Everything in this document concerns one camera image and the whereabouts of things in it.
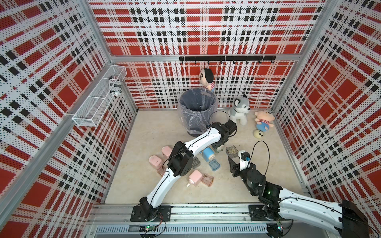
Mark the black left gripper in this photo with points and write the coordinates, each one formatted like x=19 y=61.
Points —
x=215 y=145

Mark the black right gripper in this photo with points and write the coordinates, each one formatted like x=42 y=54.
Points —
x=233 y=167

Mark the blue sharpener shavings tray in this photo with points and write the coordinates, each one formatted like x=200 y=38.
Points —
x=214 y=165

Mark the pink sharpener shavings tray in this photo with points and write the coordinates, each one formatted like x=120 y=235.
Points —
x=207 y=180

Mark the bright blue pencil sharpener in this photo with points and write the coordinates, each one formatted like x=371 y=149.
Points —
x=208 y=154

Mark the pink pencil sharpener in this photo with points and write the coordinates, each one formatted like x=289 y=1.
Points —
x=195 y=178
x=156 y=162
x=166 y=151

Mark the green pencil sharpener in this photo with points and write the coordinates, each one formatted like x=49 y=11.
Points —
x=217 y=147

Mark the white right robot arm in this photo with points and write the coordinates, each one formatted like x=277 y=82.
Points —
x=343 y=219

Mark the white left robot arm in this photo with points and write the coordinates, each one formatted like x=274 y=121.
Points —
x=180 y=163

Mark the grey white husky plush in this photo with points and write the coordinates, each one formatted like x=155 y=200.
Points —
x=239 y=110

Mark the cream round face ball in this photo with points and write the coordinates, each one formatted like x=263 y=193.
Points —
x=258 y=134

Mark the clear plastic bin liner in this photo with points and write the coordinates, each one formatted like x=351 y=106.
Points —
x=196 y=116

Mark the dark grey trash bin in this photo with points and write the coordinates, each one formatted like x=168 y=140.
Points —
x=196 y=113

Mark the pink pig plush blue shirt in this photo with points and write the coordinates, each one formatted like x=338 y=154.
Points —
x=264 y=120

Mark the hanging boy doll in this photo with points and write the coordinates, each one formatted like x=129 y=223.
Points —
x=206 y=79

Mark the small striped can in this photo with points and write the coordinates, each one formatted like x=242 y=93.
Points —
x=115 y=86

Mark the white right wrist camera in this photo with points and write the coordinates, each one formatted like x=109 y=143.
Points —
x=244 y=157

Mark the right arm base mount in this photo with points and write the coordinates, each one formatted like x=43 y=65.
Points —
x=263 y=213

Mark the black hook rail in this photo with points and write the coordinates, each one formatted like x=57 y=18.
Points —
x=227 y=58

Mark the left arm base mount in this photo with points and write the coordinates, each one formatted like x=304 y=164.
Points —
x=161 y=213

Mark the white wire mesh shelf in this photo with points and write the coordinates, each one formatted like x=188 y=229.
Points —
x=96 y=104

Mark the aluminium front rail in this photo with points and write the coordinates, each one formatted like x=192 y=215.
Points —
x=187 y=219

